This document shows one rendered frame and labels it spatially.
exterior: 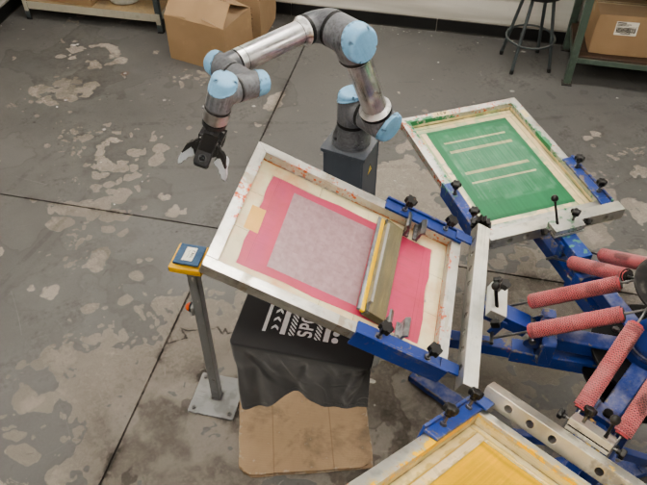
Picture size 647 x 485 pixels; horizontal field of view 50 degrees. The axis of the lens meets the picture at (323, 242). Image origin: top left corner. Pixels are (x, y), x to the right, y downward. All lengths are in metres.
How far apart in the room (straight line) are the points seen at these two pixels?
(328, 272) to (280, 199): 0.30
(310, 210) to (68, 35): 4.21
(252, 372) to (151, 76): 3.40
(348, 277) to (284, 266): 0.21
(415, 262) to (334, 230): 0.30
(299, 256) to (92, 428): 1.60
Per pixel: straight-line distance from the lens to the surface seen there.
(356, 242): 2.31
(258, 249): 2.13
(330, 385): 2.45
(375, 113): 2.46
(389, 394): 3.38
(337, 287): 2.16
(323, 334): 2.38
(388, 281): 2.22
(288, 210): 2.27
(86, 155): 4.85
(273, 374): 2.48
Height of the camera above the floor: 2.85
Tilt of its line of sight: 45 degrees down
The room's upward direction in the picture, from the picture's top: straight up
